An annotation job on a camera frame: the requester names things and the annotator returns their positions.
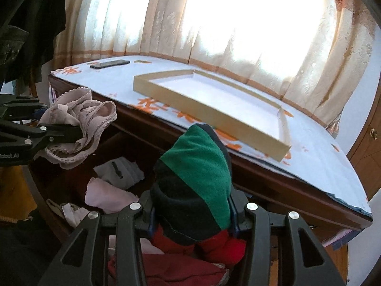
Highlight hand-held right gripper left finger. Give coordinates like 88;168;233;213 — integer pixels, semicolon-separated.
38;189;158;286

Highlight wooden table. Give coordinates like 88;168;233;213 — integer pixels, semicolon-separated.
48;74;372;233

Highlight pale pink underwear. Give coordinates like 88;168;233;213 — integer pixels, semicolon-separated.
46;177;140;230

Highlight pink lace bra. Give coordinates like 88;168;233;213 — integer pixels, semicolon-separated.
35;87;118;169

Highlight black smartphone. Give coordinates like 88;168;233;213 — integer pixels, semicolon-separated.
90;60;131;70

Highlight green black underwear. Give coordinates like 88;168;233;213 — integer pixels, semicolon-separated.
149;123;239;246

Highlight red underwear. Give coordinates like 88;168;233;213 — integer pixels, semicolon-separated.
107;252;230;286
150;225;247;267

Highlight yellow cloth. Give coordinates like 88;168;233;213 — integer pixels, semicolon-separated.
0;165;38;222

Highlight white underwear with black mark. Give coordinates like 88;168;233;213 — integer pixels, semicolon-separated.
93;156;145;190

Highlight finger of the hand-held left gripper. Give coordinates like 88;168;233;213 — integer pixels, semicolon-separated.
0;122;83;155
0;94;50;122

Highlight dark cloth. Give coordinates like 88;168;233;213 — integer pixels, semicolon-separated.
0;209;64;286

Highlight shallow cardboard box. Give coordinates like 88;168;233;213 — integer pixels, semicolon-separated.
133;69;292;163

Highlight wooden cabinet door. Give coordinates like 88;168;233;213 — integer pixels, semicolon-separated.
347;88;381;201

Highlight pink patterned under cloth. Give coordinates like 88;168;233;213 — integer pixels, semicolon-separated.
321;228;359;249

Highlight cream patterned curtain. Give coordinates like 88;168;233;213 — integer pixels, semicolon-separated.
52;0;377;138

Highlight dark hanging clothes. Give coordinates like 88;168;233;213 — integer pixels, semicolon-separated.
0;0;66;96

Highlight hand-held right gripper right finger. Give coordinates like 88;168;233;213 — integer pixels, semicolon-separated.
228;188;346;286

